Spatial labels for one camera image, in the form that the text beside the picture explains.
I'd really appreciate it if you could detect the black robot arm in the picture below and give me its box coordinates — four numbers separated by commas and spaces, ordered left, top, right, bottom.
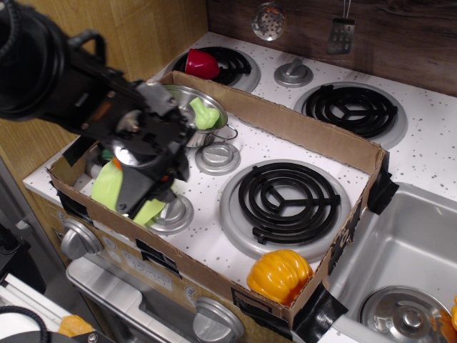
1, 1, 194, 217

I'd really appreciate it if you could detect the front silver stove knob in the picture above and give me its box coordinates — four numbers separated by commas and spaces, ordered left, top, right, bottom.
145, 195, 194, 235

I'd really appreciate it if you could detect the steel pot lid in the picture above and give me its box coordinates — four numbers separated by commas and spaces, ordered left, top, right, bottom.
358, 286, 456, 342

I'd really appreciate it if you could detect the back left black burner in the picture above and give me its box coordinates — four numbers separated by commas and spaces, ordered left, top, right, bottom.
166, 46, 261, 93

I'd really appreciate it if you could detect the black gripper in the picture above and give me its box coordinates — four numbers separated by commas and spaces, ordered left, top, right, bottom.
99, 81, 194, 220

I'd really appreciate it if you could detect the brown cardboard fence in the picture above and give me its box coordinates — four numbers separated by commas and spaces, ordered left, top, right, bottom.
49, 71, 391, 342

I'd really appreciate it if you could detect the light green plastic plate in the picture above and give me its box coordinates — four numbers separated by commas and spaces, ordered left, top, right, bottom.
91, 162, 149, 225

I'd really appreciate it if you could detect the silver toy sink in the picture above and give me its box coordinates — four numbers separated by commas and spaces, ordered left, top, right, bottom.
322, 184, 456, 342

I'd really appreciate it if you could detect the front right black burner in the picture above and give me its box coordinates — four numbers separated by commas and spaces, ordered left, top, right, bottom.
219, 159, 351, 262

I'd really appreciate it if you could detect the back silver stove knob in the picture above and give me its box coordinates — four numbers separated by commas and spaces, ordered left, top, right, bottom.
273, 59, 313, 88

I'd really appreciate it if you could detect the yellow toy bell pepper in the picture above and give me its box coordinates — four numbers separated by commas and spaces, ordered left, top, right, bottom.
246, 249, 314, 306

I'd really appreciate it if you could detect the back right black burner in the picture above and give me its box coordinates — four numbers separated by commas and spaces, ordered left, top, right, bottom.
293, 81, 408, 149

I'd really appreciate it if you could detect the light green toy broccoli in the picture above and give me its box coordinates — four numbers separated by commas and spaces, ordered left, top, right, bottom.
189, 98, 220, 130

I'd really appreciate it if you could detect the centre silver stove knob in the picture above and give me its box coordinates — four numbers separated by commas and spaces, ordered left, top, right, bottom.
195, 142, 241, 176

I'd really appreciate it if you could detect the silver stove knob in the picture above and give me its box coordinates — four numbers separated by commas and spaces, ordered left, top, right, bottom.
195, 142, 241, 176
273, 59, 313, 88
145, 195, 194, 235

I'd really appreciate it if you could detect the red plastic cup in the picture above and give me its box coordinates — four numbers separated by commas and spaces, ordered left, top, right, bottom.
184, 49, 221, 79

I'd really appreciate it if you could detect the hanging perforated steel ladle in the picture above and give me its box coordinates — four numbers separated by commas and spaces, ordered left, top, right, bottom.
251, 1, 286, 41

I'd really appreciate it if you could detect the hanging slotted steel spatula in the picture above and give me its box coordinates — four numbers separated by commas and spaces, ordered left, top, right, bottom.
326, 0, 356, 56

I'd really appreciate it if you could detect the black cable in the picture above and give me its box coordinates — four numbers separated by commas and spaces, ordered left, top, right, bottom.
0, 306, 48, 343

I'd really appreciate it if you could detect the small steel pot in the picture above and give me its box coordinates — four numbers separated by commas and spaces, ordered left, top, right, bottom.
165, 84, 238, 148

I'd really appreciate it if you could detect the silver oven door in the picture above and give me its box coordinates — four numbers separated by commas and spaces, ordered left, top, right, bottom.
66, 257, 197, 342

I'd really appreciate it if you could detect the right oven dial knob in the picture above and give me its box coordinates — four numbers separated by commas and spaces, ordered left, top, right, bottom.
193, 297, 246, 343

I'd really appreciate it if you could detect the oven dial knob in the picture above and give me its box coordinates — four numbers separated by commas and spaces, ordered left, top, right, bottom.
193, 297, 246, 343
61, 219, 103, 260

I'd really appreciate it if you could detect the left oven dial knob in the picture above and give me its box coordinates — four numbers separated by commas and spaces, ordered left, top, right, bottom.
61, 219, 103, 260

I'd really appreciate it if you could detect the orange toy carrot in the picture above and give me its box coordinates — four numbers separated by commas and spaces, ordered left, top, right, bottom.
100, 149, 122, 170

